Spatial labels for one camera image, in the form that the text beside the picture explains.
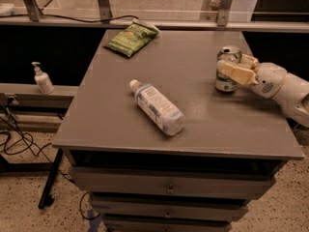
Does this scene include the metal railing post right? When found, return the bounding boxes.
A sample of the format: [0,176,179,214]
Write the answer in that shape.
[217,0,233,27]

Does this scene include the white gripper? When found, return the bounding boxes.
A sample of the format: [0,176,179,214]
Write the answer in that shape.
[216,54,288,100]

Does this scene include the white pump dispenser bottle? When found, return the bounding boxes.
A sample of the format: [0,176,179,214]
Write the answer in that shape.
[32,62,54,94]

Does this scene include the top grey drawer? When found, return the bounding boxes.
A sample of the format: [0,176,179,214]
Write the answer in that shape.
[69,166,275,200]

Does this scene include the clear plastic water bottle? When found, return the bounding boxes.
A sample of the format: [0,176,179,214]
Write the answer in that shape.
[129,79,185,136]

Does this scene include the metal railing post middle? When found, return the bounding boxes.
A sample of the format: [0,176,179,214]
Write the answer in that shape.
[98,0,112,21]

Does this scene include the middle grey drawer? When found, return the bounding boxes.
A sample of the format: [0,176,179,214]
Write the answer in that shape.
[91,196,248,221]

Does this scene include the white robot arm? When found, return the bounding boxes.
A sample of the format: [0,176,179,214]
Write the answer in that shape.
[216,54,309,128]

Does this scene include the metal railing post left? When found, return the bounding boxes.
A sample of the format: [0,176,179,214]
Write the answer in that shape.
[23,0,42,22]

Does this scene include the green chip bag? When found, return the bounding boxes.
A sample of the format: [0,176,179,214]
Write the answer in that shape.
[104,19,160,58]

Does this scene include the grey drawer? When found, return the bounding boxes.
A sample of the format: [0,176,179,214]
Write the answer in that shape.
[91,196,248,221]
[103,217,231,232]
[69,166,275,200]

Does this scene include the grey drawer cabinet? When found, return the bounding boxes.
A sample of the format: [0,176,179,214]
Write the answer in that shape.
[53,31,303,232]

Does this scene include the black metal leg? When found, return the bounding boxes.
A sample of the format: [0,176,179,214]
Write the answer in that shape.
[38,149,63,210]

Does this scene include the metal railing post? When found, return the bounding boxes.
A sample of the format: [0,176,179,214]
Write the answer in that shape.
[98,0,112,21]
[217,0,233,27]
[23,0,42,22]

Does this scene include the green silver 7up can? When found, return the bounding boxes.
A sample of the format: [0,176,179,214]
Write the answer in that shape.
[215,45,242,93]

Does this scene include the bottom grey drawer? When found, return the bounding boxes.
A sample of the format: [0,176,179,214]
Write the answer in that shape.
[103,217,231,232]

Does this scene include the black cable on ledge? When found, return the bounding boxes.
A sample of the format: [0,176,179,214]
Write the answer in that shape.
[0,13,140,24]

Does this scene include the black floor cables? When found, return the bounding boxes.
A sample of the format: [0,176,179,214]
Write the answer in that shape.
[0,95,75,184]

